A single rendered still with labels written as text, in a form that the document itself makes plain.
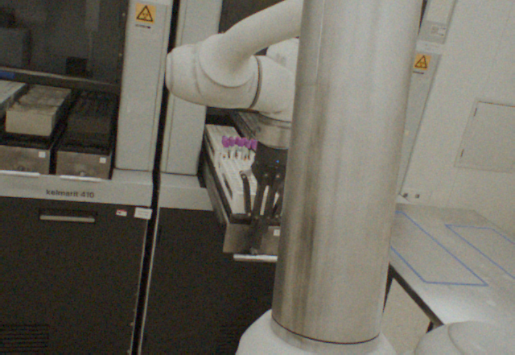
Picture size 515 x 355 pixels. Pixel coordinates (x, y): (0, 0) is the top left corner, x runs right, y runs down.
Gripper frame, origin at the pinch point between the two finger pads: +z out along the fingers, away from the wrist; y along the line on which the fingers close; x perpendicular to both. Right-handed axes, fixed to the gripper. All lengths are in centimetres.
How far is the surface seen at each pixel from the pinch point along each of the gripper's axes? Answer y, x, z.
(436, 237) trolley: -43.4, 1.2, -2.1
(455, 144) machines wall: -164, -160, 10
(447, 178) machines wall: -166, -160, 32
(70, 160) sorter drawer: 44, -39, 1
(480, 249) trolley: -52, 6, -2
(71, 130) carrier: 45, -47, -5
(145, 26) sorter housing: 28, -48, -36
